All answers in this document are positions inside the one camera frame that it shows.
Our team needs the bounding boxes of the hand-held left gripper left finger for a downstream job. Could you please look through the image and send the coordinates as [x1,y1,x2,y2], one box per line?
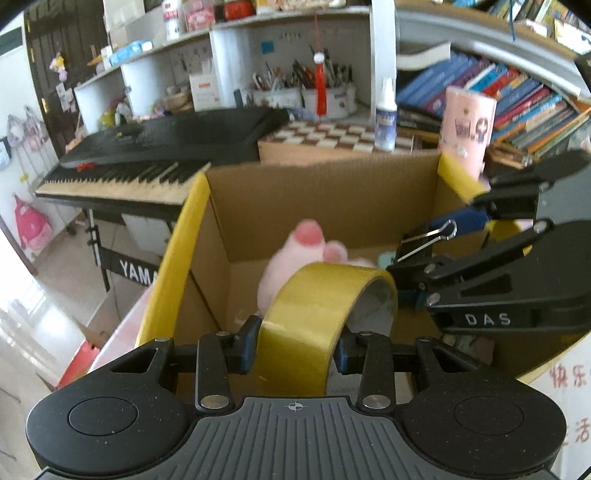
[111,315,263,412]

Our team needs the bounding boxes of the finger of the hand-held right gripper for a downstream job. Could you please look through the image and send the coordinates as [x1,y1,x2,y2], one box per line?
[385,220,556,335]
[427,150,591,239]

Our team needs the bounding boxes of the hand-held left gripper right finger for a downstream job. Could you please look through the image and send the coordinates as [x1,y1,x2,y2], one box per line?
[333,330,481,412]

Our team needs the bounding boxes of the black binder clip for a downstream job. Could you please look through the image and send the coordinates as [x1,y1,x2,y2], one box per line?
[396,219,458,265]

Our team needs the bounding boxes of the yellow tape roll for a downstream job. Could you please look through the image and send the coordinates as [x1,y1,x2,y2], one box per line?
[256,262,399,397]

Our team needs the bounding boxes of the pink plush toy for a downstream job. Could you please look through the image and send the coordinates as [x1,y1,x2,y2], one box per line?
[257,219,377,319]

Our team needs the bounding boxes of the cardboard box with yellow edges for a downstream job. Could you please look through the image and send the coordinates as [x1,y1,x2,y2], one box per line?
[135,151,583,402]

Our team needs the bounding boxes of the pink cylindrical container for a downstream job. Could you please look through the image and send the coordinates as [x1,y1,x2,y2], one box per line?
[438,86,498,178]

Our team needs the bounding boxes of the small white spray bottle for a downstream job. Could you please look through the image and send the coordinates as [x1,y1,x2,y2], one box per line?
[374,78,399,153]

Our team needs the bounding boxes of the long row of leaning books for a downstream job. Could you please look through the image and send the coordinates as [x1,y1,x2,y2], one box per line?
[397,41,591,167]

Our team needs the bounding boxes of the black keyboard stand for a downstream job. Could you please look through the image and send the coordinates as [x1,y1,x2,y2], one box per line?
[85,208,160,294]

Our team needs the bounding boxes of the pink cartoon desk mat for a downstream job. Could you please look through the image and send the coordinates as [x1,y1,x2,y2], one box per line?
[88,277,591,467]

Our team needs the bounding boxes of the white cabinet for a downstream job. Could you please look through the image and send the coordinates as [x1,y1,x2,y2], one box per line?
[122,215,178,259]

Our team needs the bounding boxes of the wooden chessboard box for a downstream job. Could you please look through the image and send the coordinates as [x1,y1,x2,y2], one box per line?
[257,120,416,164]

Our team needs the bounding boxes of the white pen holder with pens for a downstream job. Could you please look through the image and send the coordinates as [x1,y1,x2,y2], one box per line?
[252,60,303,109]
[291,55,357,117]

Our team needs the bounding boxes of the red tassel ornament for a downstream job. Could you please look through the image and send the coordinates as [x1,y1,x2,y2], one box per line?
[311,14,329,116]

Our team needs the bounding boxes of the row of thin colourful books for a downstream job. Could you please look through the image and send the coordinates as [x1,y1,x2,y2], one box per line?
[485,0,591,42]

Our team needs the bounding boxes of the black electronic keyboard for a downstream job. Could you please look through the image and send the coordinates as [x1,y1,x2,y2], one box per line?
[34,107,289,215]

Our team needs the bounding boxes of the pink backpack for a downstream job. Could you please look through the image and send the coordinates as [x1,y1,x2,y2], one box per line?
[11,194,54,252]

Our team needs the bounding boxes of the white desk calendar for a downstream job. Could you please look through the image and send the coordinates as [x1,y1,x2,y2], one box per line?
[188,71,218,112]

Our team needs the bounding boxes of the lucky cat plush ornament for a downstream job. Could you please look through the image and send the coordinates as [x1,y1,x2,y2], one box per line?
[277,0,347,12]

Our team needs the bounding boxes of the white cubby shelf unit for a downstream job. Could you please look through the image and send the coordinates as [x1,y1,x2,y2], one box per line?
[74,7,375,134]

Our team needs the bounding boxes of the purple hanging bags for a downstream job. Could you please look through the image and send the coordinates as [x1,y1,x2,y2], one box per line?
[6,106,49,149]

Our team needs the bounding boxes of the red white doll figure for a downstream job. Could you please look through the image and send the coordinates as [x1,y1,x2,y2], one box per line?
[224,0,254,19]

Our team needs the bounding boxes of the blue tissue pack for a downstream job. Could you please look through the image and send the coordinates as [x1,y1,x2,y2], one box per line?
[108,41,154,65]

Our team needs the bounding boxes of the pink printed box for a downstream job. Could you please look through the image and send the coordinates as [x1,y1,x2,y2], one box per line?
[184,0,215,32]

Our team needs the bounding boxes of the white lotion bottle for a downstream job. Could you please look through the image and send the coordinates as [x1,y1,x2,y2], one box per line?
[161,0,183,41]

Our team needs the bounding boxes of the dark wooden door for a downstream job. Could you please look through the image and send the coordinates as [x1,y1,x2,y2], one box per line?
[23,0,109,158]

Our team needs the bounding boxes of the wooden bookshelf with white post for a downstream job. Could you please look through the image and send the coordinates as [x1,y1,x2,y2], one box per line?
[369,0,591,121]

